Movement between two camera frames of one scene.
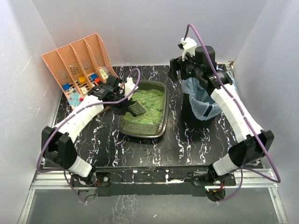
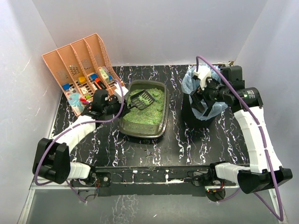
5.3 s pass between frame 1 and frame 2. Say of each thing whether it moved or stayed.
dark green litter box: stayed
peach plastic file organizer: stayed
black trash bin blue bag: stayed
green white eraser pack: stayed
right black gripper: moved
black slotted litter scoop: moved
